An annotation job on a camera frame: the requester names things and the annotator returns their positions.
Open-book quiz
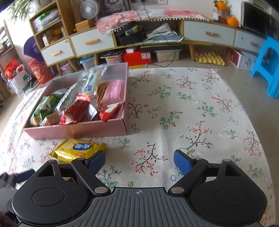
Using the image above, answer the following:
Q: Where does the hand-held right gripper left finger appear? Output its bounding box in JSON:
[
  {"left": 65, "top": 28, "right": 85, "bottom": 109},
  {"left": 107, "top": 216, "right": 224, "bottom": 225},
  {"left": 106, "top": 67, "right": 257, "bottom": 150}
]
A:
[{"left": 35, "top": 150, "right": 111, "bottom": 195}]

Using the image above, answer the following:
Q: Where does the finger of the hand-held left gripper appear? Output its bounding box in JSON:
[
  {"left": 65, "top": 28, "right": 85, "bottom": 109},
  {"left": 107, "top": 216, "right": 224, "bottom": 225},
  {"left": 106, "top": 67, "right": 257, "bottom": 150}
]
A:
[{"left": 14, "top": 169, "right": 36, "bottom": 184}]

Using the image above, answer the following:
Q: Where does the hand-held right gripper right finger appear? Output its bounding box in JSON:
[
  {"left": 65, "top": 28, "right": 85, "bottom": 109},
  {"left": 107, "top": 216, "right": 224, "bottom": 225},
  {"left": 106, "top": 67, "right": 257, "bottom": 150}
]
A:
[{"left": 169, "top": 149, "right": 244, "bottom": 195}]

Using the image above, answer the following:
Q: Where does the yellow snack packet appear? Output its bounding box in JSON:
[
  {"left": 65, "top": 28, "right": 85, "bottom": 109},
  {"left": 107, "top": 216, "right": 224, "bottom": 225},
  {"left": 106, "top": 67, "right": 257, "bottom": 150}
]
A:
[{"left": 49, "top": 138, "right": 107, "bottom": 163}]

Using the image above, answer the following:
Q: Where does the pink cardboard box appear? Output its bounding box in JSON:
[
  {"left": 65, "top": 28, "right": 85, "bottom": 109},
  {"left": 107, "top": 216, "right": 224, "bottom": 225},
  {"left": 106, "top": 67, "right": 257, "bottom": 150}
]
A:
[{"left": 23, "top": 62, "right": 130, "bottom": 140}]

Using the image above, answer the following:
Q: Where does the silver foil candy wrapper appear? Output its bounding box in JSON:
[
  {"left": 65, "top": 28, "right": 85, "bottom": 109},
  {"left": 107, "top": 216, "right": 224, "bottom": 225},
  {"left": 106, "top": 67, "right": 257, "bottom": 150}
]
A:
[{"left": 87, "top": 102, "right": 99, "bottom": 122}]

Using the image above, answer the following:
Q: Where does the small red snack packet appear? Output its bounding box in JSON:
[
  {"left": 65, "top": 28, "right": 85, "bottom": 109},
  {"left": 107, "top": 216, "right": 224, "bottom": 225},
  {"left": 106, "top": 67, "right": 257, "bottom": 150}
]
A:
[{"left": 98, "top": 102, "right": 125, "bottom": 122}]

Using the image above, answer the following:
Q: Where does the large red snack packet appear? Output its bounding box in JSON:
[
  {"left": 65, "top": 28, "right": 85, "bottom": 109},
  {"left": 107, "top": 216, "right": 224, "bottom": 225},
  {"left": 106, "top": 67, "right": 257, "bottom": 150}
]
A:
[{"left": 59, "top": 94, "right": 92, "bottom": 125}]

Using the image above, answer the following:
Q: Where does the brown biscuit packet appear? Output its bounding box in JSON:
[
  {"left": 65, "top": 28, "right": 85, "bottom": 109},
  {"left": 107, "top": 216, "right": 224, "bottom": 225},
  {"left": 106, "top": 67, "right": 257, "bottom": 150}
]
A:
[{"left": 40, "top": 113, "right": 61, "bottom": 127}]

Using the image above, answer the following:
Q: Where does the green chip packet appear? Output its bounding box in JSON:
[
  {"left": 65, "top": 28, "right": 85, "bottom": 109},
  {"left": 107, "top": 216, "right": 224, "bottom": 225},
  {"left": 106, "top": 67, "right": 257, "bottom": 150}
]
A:
[{"left": 29, "top": 88, "right": 69, "bottom": 127}]

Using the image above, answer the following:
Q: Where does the gold snack bar packet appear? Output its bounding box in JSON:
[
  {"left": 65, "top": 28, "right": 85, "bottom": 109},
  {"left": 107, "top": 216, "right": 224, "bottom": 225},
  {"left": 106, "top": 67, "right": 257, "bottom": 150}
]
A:
[{"left": 96, "top": 81, "right": 110, "bottom": 108}]

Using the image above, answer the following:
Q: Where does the long silver snack packet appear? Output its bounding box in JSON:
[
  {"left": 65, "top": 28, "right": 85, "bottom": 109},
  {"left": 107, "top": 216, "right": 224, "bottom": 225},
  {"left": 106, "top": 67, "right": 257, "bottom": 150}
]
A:
[{"left": 54, "top": 81, "right": 85, "bottom": 113}]

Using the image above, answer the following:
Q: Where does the pink snack packet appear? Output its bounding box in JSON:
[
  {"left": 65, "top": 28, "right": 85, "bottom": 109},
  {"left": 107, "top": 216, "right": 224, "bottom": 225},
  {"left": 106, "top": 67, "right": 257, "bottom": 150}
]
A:
[{"left": 101, "top": 79, "right": 125, "bottom": 107}]

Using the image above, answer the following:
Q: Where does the clear cracker packet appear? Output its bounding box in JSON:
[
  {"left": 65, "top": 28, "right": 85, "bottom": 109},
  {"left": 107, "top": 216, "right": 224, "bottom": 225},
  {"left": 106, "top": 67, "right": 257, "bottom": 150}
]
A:
[{"left": 78, "top": 66, "right": 108, "bottom": 98}]

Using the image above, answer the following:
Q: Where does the floral tablecloth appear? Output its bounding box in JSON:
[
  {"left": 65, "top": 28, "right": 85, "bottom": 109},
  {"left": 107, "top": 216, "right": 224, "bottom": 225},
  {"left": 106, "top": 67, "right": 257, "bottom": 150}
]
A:
[{"left": 0, "top": 68, "right": 275, "bottom": 227}]

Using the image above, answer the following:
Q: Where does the white shopping bag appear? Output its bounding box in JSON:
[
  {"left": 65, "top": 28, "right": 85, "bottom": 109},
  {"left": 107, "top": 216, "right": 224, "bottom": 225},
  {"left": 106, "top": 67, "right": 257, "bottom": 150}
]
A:
[{"left": 8, "top": 64, "right": 29, "bottom": 97}]

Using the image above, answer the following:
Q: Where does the clear storage bin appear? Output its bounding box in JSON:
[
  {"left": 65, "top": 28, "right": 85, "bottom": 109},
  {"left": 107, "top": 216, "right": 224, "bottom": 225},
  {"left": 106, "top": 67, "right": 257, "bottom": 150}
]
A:
[
  {"left": 154, "top": 49, "right": 182, "bottom": 63},
  {"left": 106, "top": 54, "right": 125, "bottom": 65},
  {"left": 61, "top": 62, "right": 74, "bottom": 76}
]

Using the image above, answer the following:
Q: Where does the clear bin blue lid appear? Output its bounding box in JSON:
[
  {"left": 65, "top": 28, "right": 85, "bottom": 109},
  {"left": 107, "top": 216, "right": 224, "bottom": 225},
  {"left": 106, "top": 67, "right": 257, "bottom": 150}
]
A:
[{"left": 80, "top": 55, "right": 96, "bottom": 71}]

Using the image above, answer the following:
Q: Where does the red round printed bag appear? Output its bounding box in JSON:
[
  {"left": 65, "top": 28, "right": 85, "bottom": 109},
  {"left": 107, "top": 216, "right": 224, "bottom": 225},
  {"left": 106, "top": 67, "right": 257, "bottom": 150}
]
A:
[{"left": 28, "top": 58, "right": 55, "bottom": 85}]

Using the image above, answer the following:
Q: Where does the red plastic bag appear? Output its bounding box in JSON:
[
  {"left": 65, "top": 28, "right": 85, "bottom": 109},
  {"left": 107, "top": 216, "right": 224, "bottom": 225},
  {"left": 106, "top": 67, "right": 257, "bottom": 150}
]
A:
[{"left": 4, "top": 60, "right": 19, "bottom": 80}]

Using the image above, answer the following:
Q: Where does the yellow egg tray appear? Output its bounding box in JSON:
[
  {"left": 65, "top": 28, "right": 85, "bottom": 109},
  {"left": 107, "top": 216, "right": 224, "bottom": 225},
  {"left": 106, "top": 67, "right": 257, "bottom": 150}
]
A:
[{"left": 194, "top": 48, "right": 226, "bottom": 66}]

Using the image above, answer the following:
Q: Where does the black flat keyboard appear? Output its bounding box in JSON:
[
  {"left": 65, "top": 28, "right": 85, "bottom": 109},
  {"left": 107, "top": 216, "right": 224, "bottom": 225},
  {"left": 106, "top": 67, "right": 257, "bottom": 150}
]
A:
[{"left": 100, "top": 50, "right": 125, "bottom": 59}]

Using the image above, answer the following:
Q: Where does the red shoebox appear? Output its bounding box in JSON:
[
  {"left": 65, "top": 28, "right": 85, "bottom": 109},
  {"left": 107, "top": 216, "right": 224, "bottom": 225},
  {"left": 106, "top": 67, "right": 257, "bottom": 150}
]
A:
[{"left": 123, "top": 51, "right": 152, "bottom": 66}]

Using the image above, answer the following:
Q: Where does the white printed box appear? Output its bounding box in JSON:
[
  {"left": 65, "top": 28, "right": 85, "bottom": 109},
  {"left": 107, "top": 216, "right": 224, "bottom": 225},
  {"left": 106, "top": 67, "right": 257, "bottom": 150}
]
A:
[{"left": 225, "top": 47, "right": 258, "bottom": 71}]

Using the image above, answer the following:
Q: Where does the wooden cabinet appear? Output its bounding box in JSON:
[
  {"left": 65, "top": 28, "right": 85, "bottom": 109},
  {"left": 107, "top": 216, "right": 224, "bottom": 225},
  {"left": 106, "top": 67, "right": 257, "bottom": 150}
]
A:
[{"left": 29, "top": 0, "right": 269, "bottom": 73}]

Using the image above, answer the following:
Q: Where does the purple round object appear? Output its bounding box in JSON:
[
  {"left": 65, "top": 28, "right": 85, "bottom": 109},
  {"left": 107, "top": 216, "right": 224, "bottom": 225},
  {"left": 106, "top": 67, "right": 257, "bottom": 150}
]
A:
[{"left": 23, "top": 35, "right": 42, "bottom": 62}]

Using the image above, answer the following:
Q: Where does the blue plastic stool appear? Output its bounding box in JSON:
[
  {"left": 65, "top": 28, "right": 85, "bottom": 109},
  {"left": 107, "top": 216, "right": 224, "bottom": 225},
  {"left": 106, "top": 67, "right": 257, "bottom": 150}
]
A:
[{"left": 250, "top": 35, "right": 279, "bottom": 98}]

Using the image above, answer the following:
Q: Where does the pile of white papers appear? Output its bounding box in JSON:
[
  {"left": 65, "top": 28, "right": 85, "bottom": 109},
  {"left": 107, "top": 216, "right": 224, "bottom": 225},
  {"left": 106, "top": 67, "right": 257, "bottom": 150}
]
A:
[{"left": 145, "top": 22, "right": 184, "bottom": 42}]

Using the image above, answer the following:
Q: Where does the black open box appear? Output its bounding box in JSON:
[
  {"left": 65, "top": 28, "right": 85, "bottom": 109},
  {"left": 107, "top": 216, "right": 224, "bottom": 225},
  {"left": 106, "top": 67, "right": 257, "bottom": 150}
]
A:
[{"left": 115, "top": 22, "right": 147, "bottom": 46}]

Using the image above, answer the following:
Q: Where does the orange wooden box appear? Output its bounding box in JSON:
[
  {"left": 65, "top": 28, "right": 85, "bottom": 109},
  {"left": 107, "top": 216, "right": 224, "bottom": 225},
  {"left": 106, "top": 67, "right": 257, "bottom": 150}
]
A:
[{"left": 75, "top": 19, "right": 96, "bottom": 32}]

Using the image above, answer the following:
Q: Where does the pink floral cloth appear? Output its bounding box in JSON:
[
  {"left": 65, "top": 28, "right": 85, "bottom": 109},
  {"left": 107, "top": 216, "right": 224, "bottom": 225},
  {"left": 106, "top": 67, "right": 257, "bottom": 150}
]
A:
[{"left": 96, "top": 8, "right": 210, "bottom": 37}]

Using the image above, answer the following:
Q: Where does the orange fruit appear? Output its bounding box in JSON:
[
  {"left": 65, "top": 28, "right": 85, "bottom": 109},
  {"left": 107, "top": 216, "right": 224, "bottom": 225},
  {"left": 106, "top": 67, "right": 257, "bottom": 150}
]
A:
[
  {"left": 215, "top": 0, "right": 227, "bottom": 11},
  {"left": 226, "top": 16, "right": 239, "bottom": 27}
]

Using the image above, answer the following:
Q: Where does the stack of shelf papers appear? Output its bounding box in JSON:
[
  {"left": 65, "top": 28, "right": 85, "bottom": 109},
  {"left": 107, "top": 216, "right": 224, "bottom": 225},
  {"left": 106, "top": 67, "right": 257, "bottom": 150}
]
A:
[{"left": 32, "top": 9, "right": 62, "bottom": 31}]

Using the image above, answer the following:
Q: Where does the white desk fan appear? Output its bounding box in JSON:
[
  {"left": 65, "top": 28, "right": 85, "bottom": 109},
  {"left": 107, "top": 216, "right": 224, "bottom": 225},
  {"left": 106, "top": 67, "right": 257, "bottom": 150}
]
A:
[{"left": 79, "top": 0, "right": 101, "bottom": 21}]

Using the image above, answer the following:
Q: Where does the framed cat picture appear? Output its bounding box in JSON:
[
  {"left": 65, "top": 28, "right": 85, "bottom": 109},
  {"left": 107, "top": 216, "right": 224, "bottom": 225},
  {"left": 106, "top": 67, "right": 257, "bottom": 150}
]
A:
[{"left": 102, "top": 0, "right": 129, "bottom": 16}]

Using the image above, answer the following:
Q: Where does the black microwave oven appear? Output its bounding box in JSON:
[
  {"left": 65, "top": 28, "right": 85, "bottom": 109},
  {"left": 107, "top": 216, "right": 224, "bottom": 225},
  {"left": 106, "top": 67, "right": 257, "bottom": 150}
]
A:
[{"left": 240, "top": 1, "right": 276, "bottom": 37}]

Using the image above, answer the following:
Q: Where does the green potted plant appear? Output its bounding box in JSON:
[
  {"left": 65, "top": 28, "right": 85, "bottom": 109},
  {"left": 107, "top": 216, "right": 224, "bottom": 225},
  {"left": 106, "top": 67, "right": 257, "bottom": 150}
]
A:
[{"left": 6, "top": 0, "right": 33, "bottom": 16}]

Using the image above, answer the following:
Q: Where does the black power cable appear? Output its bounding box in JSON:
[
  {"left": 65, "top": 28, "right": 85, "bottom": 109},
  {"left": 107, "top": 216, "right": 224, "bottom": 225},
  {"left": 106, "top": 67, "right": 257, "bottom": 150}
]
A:
[{"left": 131, "top": 0, "right": 177, "bottom": 68}]

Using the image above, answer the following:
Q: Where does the white drawer wooden handle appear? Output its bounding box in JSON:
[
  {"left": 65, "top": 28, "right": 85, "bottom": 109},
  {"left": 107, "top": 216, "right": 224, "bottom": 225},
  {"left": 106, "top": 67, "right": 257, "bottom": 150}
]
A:
[
  {"left": 184, "top": 20, "right": 236, "bottom": 48},
  {"left": 70, "top": 29, "right": 116, "bottom": 56},
  {"left": 41, "top": 40, "right": 76, "bottom": 66},
  {"left": 235, "top": 30, "right": 268, "bottom": 54}
]

